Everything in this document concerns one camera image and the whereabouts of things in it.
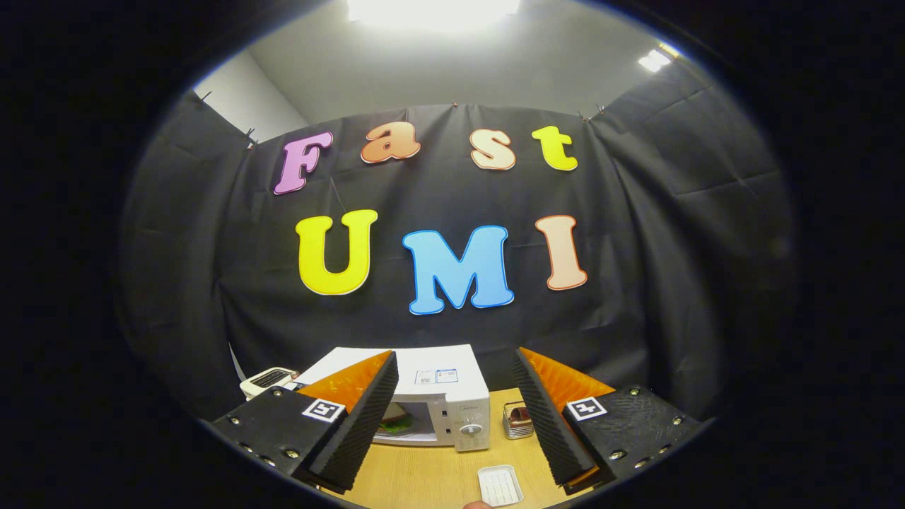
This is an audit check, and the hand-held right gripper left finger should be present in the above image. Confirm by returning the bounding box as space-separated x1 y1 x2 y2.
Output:
211 351 401 496

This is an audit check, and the small white rectangular tray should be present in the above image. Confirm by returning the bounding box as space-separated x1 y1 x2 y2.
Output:
477 464 525 508

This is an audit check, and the small ceiling light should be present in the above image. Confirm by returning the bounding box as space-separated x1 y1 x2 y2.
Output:
638 44 679 73

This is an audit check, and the metal wire basket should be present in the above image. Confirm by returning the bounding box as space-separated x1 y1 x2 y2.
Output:
503 401 536 440

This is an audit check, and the white microwave oven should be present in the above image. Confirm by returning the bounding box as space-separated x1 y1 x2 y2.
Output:
291 344 492 453

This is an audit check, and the large ceiling light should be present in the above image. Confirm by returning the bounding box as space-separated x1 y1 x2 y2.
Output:
346 0 522 33

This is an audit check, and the white toaster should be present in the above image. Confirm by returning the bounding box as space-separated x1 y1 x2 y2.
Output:
240 367 299 402

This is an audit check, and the black backdrop cloth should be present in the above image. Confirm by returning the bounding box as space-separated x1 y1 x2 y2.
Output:
117 60 800 425

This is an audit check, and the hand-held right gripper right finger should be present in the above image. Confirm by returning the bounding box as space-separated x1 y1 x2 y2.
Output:
513 347 708 494

